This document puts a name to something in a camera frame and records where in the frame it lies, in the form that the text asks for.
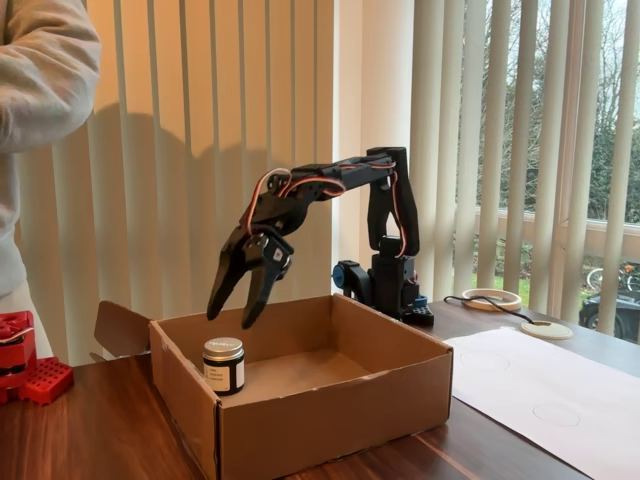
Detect small jar with silver lid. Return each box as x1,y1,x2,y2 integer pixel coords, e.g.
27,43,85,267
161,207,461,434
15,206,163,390
202,337,246,397

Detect red leader robot arm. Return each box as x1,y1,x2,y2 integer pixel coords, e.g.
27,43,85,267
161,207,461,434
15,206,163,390
0,309,75,406

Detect open cardboard box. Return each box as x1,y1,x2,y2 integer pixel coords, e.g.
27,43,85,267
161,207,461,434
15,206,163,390
89,293,455,480

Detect vertical window blinds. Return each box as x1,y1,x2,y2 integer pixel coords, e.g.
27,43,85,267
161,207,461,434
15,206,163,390
409,0,640,346
14,0,335,366

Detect person torso in light clothes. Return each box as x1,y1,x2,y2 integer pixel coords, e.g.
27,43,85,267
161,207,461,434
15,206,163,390
0,144,56,361

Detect masking tape roll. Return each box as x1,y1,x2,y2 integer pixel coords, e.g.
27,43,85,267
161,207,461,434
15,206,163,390
460,288,524,312

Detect grey sweater sleeve arm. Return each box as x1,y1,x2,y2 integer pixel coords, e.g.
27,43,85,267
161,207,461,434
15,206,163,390
0,0,104,154

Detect white paper with drawn circles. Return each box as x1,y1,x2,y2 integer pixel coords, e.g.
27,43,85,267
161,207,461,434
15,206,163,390
442,325,640,480

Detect dark parked vehicle outside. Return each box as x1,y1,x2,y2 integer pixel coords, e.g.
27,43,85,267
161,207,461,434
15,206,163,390
579,294,640,344

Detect thin black cable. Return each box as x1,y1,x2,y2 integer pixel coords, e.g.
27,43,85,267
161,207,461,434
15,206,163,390
443,294,539,326

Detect round beige cable grommet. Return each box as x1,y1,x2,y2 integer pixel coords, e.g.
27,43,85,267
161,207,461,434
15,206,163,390
519,319,575,341

